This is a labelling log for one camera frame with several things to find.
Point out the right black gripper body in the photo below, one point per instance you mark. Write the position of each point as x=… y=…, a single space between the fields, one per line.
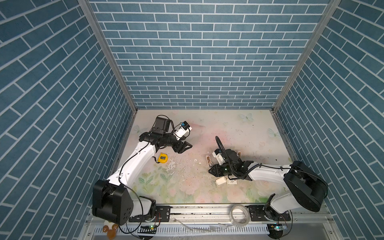
x=227 y=170

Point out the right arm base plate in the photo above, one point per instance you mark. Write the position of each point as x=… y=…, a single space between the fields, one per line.
x=261 y=213

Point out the plush panda toy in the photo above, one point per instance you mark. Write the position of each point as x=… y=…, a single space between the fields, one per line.
x=110 y=229

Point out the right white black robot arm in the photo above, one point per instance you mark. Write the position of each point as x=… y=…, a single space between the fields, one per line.
x=304 y=188

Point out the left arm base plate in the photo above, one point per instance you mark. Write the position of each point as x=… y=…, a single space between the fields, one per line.
x=161 y=213

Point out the white staple box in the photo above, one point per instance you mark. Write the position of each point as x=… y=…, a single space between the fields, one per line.
x=221 y=181

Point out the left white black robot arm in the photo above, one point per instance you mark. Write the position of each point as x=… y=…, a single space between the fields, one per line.
x=114 y=199

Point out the white slotted cable duct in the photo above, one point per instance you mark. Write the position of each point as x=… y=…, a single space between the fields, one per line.
x=203 y=230

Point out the yellow tape measure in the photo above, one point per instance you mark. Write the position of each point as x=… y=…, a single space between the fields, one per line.
x=163 y=158

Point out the white staple box sleeve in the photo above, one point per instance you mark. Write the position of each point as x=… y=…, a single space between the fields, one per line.
x=231 y=182

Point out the aluminium front rail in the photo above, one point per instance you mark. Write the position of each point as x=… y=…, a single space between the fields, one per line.
x=219 y=214

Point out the clear tape roll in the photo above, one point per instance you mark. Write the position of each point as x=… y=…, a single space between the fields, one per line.
x=239 y=216

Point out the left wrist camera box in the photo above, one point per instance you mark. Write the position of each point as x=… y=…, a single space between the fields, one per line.
x=183 y=131

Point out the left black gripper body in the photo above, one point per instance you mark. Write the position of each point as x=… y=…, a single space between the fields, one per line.
x=169 y=140

